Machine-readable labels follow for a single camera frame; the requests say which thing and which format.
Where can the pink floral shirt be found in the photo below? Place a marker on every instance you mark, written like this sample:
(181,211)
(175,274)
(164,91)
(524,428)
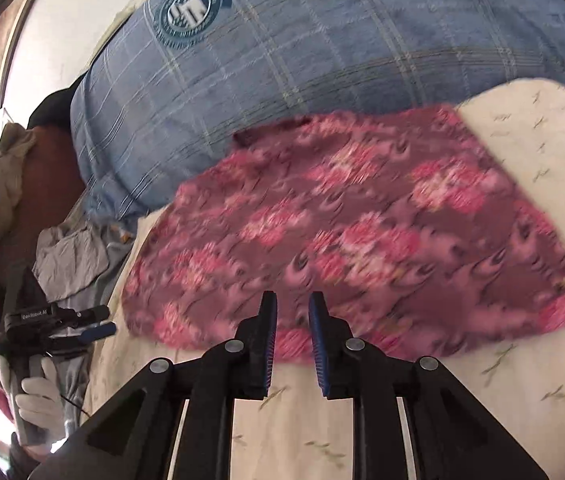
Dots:
(362,240)

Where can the grey plaid cloth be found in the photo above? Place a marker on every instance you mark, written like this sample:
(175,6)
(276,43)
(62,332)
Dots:
(112,255)

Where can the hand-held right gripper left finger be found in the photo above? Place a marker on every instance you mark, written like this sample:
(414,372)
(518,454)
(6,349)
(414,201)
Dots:
(267,345)

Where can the person's left hand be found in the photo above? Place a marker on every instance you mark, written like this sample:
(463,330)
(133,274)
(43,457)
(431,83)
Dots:
(42,400)

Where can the blue plaid pillow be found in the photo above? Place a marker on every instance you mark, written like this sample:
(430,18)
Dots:
(337,60)

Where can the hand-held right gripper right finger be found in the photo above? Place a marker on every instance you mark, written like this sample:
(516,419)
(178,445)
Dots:
(318,350)

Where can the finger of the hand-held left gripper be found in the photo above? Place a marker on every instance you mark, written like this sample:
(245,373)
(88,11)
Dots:
(100,332)
(87,314)

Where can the cream leaf-print blanket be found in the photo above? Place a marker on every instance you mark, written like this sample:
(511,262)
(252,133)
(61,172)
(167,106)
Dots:
(537,150)

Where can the wrinkled grey cloth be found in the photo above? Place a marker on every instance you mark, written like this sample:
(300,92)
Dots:
(70,260)

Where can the brown headboard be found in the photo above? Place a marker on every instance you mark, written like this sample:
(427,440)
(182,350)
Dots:
(47,180)

